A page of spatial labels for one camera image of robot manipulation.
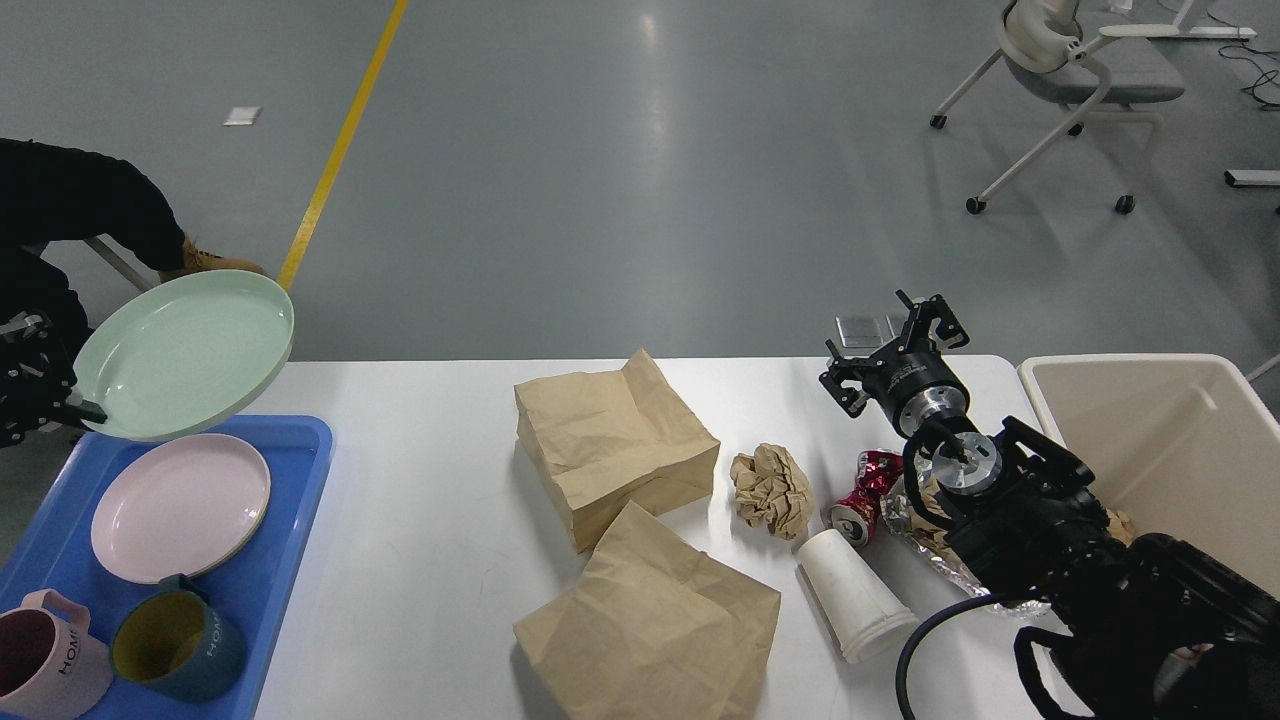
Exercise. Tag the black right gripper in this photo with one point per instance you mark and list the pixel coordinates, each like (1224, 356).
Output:
(908, 378)

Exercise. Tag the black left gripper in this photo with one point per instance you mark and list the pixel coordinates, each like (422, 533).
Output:
(36, 380)

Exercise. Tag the green plate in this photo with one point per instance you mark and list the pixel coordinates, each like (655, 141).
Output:
(183, 357)

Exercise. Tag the dark teal mug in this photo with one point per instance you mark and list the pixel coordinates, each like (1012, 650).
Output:
(177, 644)

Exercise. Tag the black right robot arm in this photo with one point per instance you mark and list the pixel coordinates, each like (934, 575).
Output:
(1157, 629)

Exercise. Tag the silver floor plate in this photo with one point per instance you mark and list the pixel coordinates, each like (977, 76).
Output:
(867, 331)

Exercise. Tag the blue plastic tray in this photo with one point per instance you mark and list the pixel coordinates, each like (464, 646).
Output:
(252, 588)

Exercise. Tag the pink plate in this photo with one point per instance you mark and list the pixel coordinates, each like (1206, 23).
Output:
(183, 507)

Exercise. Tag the grey chair leg with caster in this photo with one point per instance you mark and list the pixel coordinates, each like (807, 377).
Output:
(119, 264)

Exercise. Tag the crumpled foil wrapper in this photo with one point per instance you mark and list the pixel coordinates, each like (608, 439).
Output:
(928, 543)

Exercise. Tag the crushed red soda can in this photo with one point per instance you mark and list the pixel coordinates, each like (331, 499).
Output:
(855, 515)

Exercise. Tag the crumpled brown paper ball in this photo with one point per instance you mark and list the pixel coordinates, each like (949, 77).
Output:
(772, 491)

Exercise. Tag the tan boot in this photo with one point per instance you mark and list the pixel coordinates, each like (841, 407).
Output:
(196, 260)

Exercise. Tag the person in black clothes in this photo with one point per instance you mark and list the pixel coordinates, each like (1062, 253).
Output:
(51, 194)

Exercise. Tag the pink mug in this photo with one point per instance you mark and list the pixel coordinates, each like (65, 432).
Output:
(51, 666)

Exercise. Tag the white paper cup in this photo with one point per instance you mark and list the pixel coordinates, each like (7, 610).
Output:
(867, 618)

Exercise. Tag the upper brown paper bag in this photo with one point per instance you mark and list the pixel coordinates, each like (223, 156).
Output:
(602, 439)

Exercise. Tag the brown paper bag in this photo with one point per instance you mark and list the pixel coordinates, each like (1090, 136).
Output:
(653, 630)
(602, 439)

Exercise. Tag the beige plastic bin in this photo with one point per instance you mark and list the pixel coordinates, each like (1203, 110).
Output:
(1179, 442)

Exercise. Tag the white office chair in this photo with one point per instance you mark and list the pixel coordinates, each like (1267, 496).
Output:
(1095, 73)

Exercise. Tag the lower brown paper bag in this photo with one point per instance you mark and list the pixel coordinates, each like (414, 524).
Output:
(653, 630)

